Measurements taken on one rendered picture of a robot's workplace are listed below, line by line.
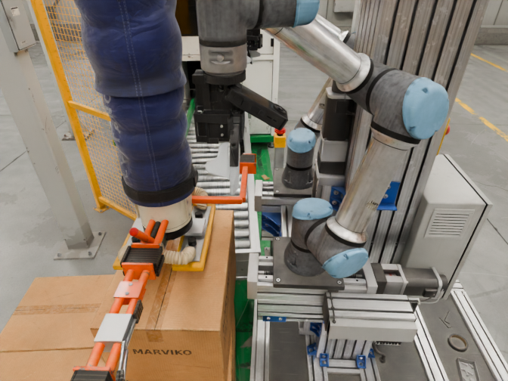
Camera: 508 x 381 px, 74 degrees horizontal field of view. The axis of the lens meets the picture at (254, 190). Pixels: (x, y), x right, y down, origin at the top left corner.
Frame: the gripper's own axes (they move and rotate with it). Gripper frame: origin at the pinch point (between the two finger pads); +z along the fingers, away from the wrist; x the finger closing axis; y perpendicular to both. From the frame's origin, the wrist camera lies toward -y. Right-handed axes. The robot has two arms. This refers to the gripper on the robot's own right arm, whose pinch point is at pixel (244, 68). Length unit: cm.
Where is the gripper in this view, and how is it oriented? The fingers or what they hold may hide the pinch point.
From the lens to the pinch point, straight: 156.5
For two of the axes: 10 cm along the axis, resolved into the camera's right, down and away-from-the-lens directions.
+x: 3.4, -5.3, 7.8
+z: 0.0, 8.3, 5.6
